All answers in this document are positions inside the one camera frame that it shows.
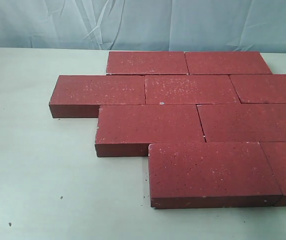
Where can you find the white-speckled red brick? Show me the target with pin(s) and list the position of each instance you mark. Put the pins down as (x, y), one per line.
(189, 90)

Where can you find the white backdrop curtain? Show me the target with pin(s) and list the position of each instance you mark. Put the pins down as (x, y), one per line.
(145, 25)

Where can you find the middle row red brick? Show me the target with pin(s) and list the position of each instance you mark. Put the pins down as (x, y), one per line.
(243, 122)

